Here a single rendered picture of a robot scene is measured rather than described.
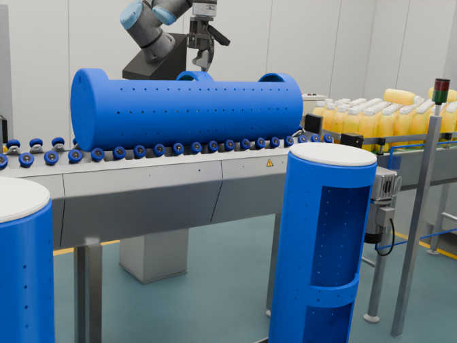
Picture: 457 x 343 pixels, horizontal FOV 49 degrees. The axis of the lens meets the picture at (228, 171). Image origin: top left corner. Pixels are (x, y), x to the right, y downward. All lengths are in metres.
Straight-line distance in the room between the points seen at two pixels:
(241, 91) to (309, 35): 4.44
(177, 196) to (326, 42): 4.91
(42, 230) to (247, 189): 1.14
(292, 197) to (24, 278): 0.88
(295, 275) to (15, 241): 0.95
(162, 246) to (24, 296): 1.86
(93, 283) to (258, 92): 0.94
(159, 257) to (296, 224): 1.41
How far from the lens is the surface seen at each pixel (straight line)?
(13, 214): 1.00
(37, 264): 1.06
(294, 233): 1.63
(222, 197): 1.99
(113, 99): 1.68
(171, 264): 2.96
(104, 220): 1.81
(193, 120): 1.80
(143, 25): 2.63
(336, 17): 6.66
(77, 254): 2.00
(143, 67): 2.73
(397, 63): 6.98
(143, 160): 1.78
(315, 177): 1.54
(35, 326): 1.12
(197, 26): 1.92
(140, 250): 2.85
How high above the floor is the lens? 1.38
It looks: 15 degrees down
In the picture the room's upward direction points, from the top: 4 degrees clockwise
